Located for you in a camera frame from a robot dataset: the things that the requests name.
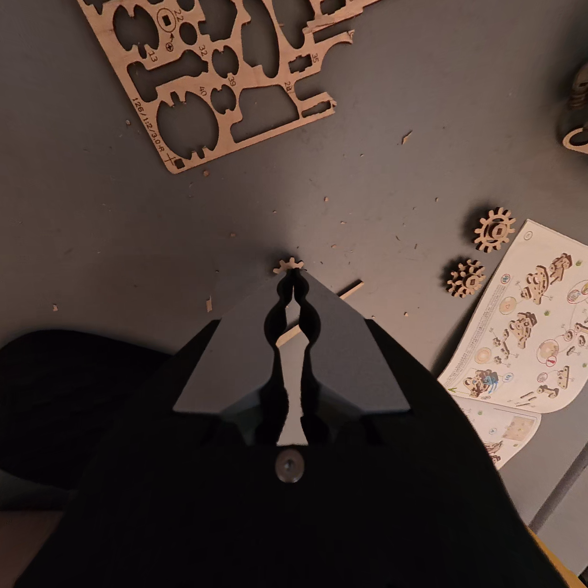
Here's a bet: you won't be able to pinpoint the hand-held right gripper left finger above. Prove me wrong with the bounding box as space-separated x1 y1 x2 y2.
172 270 295 445

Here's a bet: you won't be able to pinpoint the wooden cutout sheet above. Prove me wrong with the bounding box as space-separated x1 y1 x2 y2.
76 0 382 174

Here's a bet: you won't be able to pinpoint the instruction booklet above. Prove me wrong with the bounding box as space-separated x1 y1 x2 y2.
436 219 588 470

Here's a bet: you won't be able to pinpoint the thin wooden stick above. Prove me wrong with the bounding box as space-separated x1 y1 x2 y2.
276 280 365 348

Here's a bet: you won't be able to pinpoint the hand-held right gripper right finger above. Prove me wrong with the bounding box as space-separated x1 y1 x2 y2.
294 269 410 445

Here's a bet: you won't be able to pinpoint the partly built wooden model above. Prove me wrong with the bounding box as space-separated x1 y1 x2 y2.
558 62 588 154

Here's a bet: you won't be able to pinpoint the wooden gear with patterned cutouts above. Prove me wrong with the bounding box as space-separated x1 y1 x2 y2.
446 258 487 298

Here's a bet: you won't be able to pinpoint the wooden gear with square hole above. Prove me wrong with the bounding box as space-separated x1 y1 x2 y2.
473 207 516 252

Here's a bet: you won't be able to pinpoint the scattered wood chips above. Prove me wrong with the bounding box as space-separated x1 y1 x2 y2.
51 117 442 322

